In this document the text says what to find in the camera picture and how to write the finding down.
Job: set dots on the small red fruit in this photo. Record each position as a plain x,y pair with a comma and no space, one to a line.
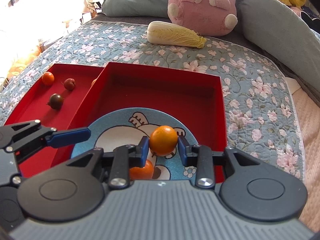
69,84

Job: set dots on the small orange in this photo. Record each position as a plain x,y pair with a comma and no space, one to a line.
94,82

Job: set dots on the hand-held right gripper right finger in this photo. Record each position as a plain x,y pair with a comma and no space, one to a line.
183,151

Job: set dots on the black cloth item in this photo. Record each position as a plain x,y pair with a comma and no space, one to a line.
310,21

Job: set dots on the floral quilted blanket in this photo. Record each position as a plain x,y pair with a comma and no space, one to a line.
250,92

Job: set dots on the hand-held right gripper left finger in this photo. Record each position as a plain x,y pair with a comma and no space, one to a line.
143,152

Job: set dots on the napa cabbage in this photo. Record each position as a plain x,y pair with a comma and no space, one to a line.
170,33

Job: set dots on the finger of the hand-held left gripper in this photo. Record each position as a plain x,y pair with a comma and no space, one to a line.
70,136

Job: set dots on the dark brown tomato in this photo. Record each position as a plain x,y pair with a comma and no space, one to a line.
56,101

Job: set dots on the large orange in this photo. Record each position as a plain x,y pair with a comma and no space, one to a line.
143,172
163,140

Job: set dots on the blue cartoon plate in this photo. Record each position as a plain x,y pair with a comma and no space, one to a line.
112,122

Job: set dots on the small orange tomato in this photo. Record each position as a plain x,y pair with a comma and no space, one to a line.
48,78

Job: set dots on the deep red box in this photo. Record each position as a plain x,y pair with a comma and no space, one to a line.
162,92

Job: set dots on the shallow red box lid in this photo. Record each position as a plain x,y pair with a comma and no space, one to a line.
32,105

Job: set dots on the pink plush toy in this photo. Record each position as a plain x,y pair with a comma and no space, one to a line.
200,7

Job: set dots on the long grey-blue pillow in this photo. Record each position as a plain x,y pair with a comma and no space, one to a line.
270,30

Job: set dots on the pink bed sheet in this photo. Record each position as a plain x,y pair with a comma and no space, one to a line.
310,135

